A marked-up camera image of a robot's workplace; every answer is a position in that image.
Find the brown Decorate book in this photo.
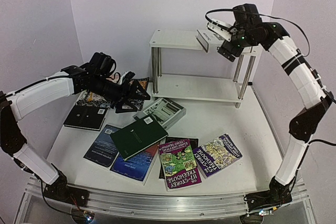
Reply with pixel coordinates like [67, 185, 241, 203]
[196, 29, 224, 53]

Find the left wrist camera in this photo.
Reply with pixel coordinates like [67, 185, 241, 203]
[118, 71, 135, 84]

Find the patterned placemat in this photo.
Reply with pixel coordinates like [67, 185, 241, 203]
[75, 77, 150, 108]

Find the white two-tier shelf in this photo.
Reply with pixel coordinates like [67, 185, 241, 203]
[150, 29, 260, 108]

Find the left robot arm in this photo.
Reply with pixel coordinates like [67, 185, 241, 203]
[1, 52, 151, 206]

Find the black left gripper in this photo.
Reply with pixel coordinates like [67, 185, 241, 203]
[93, 74, 152, 114]

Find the blue orange paperback book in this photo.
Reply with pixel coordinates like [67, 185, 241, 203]
[110, 143, 160, 185]

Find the black notebook with barcode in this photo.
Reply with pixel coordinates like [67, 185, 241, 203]
[63, 105, 108, 131]

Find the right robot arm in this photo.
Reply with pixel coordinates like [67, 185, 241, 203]
[205, 4, 335, 215]

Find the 52-Storey Treehouse book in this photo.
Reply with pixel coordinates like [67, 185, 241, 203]
[193, 134, 243, 178]

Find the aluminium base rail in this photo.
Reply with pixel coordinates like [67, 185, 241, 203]
[13, 176, 316, 223]

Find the grey photo cover book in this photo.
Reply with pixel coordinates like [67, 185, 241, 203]
[133, 98, 186, 130]

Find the dark blue paperback book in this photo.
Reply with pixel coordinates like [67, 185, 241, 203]
[83, 124, 120, 167]

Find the dark green hardcover book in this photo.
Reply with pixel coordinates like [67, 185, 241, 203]
[110, 115, 168, 161]

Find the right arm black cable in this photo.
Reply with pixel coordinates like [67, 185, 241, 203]
[205, 8, 336, 147]

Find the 117-Storey Treehouse book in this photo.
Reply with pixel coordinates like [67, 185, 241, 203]
[159, 138, 202, 191]

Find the black paperback book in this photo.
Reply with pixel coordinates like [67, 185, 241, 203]
[159, 137, 198, 179]

